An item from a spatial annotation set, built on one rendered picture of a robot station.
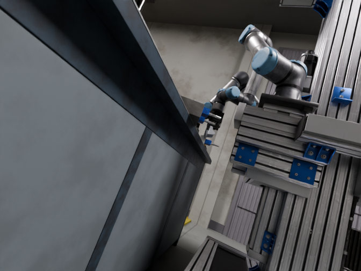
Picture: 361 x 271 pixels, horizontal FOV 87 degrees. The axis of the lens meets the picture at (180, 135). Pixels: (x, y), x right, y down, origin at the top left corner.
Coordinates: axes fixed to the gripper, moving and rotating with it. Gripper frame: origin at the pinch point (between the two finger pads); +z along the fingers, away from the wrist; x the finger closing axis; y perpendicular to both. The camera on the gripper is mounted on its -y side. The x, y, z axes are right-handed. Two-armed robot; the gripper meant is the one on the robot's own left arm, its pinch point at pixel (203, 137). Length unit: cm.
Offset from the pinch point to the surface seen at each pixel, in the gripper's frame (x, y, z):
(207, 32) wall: 215, -56, -256
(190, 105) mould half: -52, -11, 2
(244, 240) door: 164, 106, 79
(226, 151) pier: 171, 46, -30
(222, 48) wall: 203, -16, -222
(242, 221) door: 166, 97, 56
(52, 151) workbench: -90, -25, 30
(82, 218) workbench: -76, -22, 43
